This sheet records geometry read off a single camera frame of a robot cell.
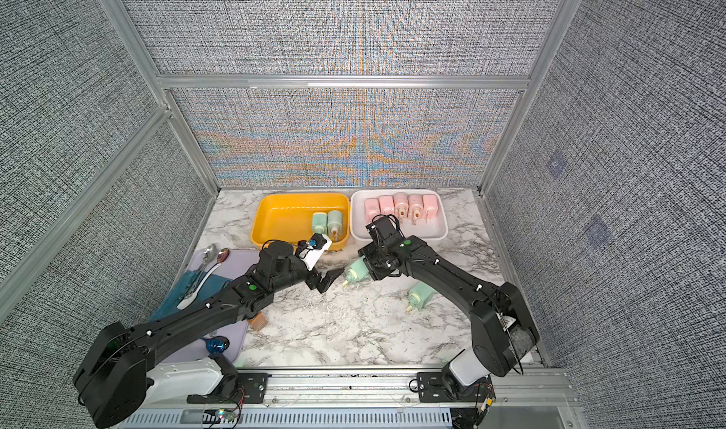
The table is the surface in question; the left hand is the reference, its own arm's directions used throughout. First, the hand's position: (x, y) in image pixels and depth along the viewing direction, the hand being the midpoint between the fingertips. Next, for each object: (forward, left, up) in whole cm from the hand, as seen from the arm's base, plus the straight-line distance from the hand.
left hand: (336, 255), depth 78 cm
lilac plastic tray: (+7, +38, -18) cm, 43 cm away
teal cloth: (+2, +50, -18) cm, 54 cm away
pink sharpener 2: (+28, -18, -12) cm, 36 cm away
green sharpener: (+20, +2, -12) cm, 23 cm away
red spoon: (+12, +40, -17) cm, 45 cm away
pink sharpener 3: (+28, -23, -12) cm, 38 cm away
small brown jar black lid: (-11, +24, -17) cm, 32 cm away
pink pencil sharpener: (+26, -34, -11) cm, 44 cm away
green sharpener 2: (+20, +7, -11) cm, 24 cm away
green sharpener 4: (-8, -24, -11) cm, 27 cm away
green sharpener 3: (-2, -6, -5) cm, 8 cm away
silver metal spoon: (+12, +45, -17) cm, 50 cm away
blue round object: (-17, +35, -19) cm, 43 cm away
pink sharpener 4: (+27, -28, -12) cm, 40 cm away
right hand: (+3, -6, -4) cm, 8 cm away
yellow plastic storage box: (+29, +20, -18) cm, 39 cm away
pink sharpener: (+26, -12, -11) cm, 31 cm away
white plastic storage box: (+20, -36, -18) cm, 45 cm away
